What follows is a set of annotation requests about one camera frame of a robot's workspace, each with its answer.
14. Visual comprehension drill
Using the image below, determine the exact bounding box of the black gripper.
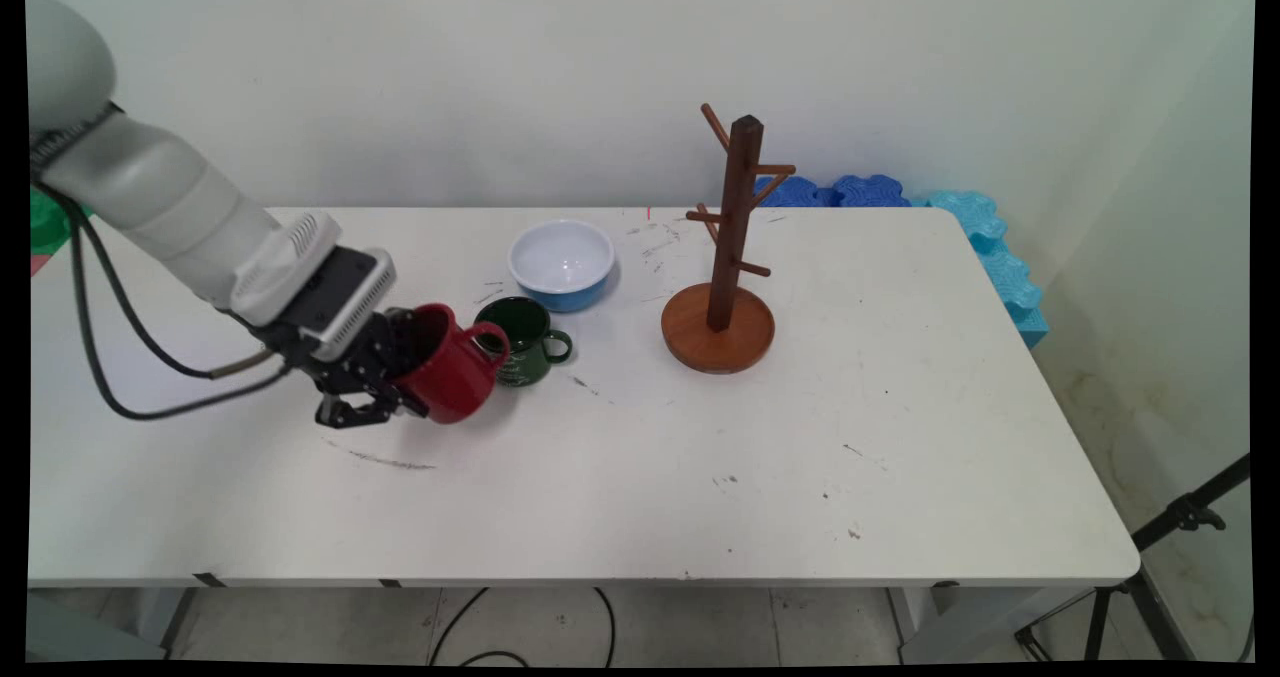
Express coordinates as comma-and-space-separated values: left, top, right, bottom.
255, 307, 431, 431

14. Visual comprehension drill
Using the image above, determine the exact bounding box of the red enamel mug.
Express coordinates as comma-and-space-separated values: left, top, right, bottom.
389, 302, 512, 426

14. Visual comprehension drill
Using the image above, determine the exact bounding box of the dark green enamel mug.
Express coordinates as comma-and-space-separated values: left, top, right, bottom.
473, 296, 574, 389

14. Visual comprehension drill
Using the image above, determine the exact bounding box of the blue bowl white inside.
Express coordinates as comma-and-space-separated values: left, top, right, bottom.
506, 218, 617, 314

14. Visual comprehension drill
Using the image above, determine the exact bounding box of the green foam mat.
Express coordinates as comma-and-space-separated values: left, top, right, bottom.
29, 190, 93, 257

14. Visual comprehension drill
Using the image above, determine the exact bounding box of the brown wooden mug tree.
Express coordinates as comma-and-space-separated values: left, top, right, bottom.
659, 103, 798, 376

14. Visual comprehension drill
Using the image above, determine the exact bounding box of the dark blue foam mat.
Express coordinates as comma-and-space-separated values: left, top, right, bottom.
752, 173, 914, 209

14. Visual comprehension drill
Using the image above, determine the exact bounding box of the light blue foam mat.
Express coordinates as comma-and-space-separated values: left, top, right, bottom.
910, 189, 1050, 349

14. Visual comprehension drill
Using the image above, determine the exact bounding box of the black tripod stand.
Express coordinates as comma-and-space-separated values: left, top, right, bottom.
1014, 451, 1254, 664

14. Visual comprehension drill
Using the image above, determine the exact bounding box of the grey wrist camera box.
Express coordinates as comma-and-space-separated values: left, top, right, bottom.
298, 246, 399, 364

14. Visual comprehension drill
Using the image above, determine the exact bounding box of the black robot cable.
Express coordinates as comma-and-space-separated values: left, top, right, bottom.
35, 185, 296, 422
78, 212, 276, 381

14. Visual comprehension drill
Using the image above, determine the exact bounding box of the black floor cable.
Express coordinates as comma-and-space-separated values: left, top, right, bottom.
429, 586, 617, 669

